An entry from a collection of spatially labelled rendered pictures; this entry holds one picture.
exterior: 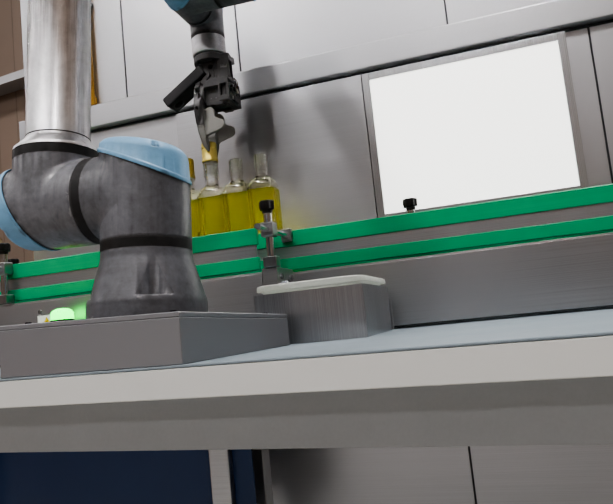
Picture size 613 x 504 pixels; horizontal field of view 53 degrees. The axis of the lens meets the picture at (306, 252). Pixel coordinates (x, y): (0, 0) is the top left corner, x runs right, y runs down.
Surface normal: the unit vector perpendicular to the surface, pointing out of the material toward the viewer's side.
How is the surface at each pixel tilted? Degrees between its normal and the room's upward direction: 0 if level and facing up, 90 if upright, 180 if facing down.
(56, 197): 92
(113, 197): 90
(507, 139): 90
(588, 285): 90
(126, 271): 70
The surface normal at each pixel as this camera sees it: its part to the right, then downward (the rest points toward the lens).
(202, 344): 0.91, -0.14
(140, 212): 0.12, -0.14
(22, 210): -0.27, 0.13
